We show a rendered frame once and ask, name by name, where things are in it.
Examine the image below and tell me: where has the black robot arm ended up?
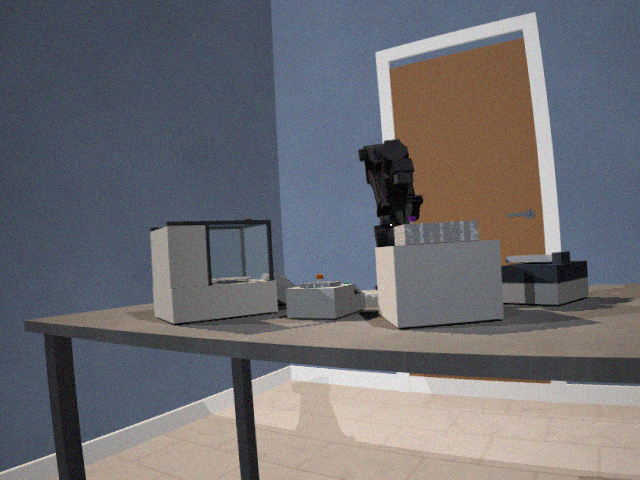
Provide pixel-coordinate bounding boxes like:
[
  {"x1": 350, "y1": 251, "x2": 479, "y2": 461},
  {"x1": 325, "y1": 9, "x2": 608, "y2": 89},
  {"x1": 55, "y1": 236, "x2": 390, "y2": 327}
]
[{"x1": 358, "y1": 139, "x2": 415, "y2": 247}]

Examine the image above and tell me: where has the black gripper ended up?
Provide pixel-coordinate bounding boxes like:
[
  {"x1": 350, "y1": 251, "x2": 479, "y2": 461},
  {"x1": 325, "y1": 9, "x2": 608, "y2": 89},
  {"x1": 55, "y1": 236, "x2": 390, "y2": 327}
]
[{"x1": 376, "y1": 195, "x2": 423, "y2": 228}]

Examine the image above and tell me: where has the beige tube rack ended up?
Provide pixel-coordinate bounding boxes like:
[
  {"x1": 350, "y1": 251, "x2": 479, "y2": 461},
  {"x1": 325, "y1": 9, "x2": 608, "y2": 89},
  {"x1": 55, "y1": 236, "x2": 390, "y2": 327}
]
[{"x1": 361, "y1": 290, "x2": 379, "y2": 307}]

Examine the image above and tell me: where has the beige box with holes on top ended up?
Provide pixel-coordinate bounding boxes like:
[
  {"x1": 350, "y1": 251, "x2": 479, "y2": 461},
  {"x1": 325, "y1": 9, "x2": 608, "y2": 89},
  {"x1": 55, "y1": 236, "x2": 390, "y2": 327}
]
[{"x1": 286, "y1": 281, "x2": 366, "y2": 319}]

